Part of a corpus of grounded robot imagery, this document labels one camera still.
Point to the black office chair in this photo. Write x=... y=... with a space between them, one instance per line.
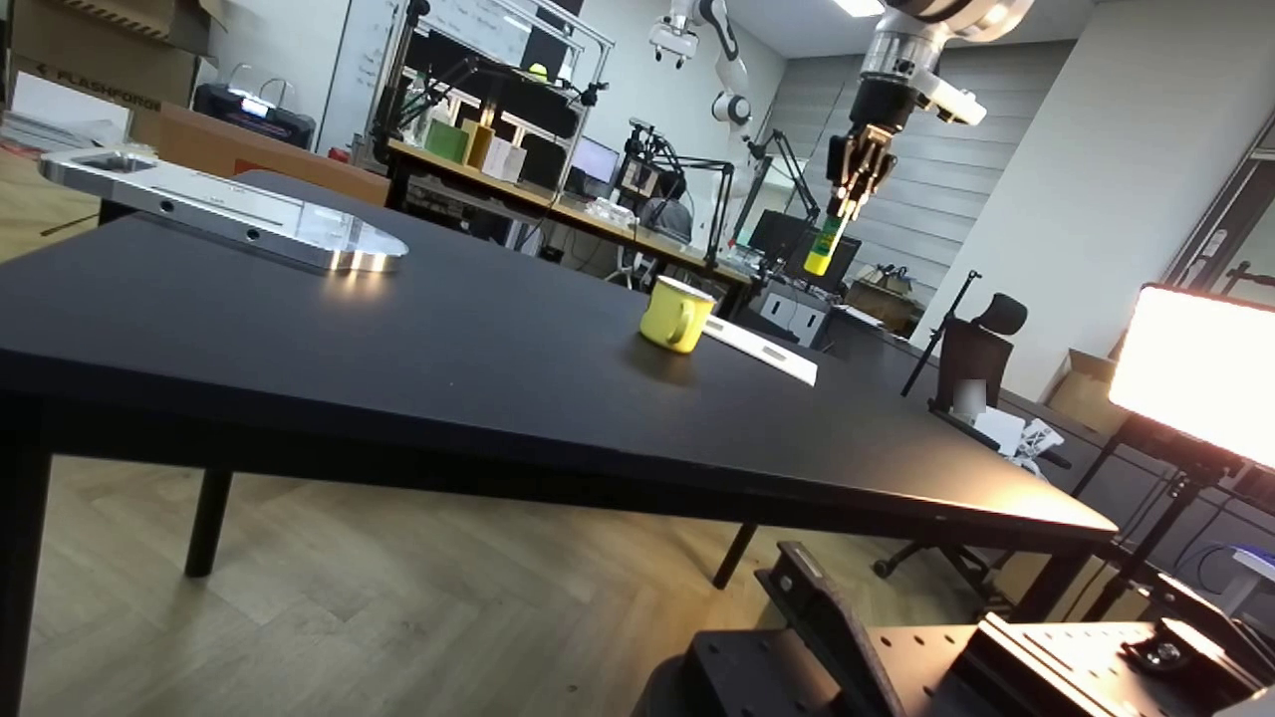
x=975 y=355

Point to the black metal mounting bracket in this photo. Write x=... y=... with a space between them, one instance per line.
x=930 y=654

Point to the large cardboard box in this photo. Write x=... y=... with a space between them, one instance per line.
x=105 y=45

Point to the bright studio light panel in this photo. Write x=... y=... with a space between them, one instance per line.
x=1196 y=377

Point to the white device on stand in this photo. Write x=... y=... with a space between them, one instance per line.
x=996 y=425

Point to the black printer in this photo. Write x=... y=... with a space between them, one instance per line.
x=254 y=113

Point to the yellow mug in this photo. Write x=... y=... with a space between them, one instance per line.
x=675 y=316

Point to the green yellow glue stick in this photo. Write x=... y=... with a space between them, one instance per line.
x=824 y=250

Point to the silver metal plate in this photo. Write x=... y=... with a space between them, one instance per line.
x=226 y=203

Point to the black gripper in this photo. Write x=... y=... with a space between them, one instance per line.
x=879 y=105

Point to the long ceiling light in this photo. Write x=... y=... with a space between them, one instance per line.
x=863 y=4

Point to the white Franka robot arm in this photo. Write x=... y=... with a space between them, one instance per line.
x=937 y=45

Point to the white paper sheet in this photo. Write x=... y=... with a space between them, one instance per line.
x=760 y=347

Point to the wooden workbench with shelf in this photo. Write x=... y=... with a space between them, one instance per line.
x=559 y=201

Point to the small desktop monitor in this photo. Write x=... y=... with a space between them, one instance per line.
x=594 y=161

